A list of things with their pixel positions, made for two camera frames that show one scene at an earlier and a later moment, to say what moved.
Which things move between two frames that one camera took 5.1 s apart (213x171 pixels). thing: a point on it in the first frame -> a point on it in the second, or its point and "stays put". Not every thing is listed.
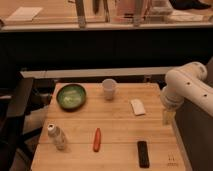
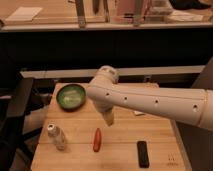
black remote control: (143, 153) stays put
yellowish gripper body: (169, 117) -> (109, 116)
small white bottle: (57, 135) stays put
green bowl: (71, 97) stays put
